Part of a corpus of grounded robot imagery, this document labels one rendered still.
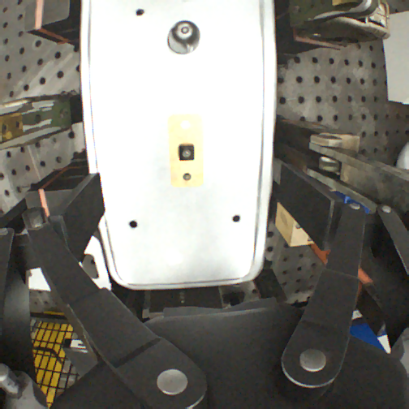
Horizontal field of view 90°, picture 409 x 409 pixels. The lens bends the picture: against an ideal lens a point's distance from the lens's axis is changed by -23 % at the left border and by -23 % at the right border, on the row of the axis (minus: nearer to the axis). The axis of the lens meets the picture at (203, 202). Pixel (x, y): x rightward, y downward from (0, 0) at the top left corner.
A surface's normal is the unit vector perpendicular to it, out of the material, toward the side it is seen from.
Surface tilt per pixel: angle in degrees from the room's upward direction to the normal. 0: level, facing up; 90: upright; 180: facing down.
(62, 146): 0
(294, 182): 90
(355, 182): 81
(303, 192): 90
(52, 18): 0
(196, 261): 0
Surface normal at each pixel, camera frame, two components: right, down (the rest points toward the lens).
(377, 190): -0.97, 0.11
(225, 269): 0.10, 0.39
